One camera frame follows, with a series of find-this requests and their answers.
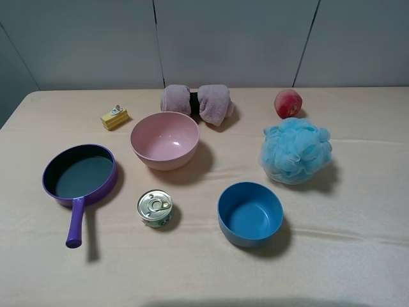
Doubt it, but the blue plastic bowl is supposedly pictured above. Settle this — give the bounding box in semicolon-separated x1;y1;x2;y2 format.
217;182;284;248

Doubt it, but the pink plastic bowl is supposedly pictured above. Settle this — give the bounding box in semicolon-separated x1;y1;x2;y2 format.
130;111;200;171

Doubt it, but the yellow toy cake slice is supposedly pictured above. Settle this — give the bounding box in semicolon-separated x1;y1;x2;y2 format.
100;105;130;131

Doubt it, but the red peach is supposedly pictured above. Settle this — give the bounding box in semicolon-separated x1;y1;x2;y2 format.
274;90;303;119

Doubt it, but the blue mesh bath sponge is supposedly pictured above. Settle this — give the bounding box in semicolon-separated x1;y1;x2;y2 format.
259;118;332;185

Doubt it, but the purple frying pan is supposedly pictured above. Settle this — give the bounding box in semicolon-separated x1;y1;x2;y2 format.
42;144;118;249

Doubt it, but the small tin can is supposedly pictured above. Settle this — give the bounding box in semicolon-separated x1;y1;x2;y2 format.
137;189;173;228

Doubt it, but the rolled pink towel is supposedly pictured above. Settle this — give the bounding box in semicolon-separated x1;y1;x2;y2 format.
160;84;235;127

